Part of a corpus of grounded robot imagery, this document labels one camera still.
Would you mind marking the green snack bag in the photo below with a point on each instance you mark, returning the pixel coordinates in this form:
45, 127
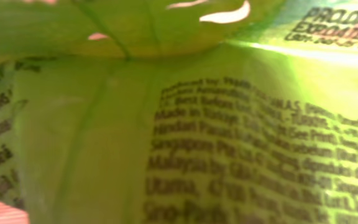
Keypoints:
178, 111

